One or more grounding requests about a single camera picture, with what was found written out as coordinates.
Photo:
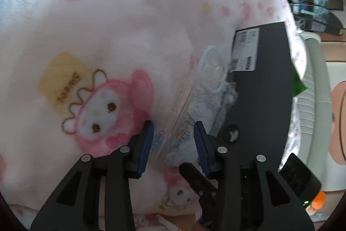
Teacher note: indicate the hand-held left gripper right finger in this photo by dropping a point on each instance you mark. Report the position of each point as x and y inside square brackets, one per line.
[201, 147]

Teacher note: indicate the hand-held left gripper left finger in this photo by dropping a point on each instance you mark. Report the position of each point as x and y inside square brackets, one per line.
[147, 144]

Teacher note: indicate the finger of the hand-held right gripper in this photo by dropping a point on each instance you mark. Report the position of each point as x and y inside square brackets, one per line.
[192, 177]

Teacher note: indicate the clear phone case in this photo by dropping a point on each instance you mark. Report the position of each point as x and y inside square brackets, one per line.
[189, 112]

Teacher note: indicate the yellow corn toy green leaves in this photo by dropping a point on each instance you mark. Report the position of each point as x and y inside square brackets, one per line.
[298, 87]

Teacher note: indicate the black storage box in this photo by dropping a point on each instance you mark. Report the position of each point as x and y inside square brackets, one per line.
[270, 84]

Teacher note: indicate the small orange toy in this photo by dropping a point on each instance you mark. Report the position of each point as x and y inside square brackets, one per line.
[317, 200]

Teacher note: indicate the salmon rounded object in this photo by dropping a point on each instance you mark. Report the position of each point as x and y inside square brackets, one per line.
[338, 122]

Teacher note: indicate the pale grey chair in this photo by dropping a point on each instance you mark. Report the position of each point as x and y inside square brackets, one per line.
[316, 84]

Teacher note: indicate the pink printed blanket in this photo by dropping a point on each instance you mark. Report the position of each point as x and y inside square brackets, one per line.
[121, 17]

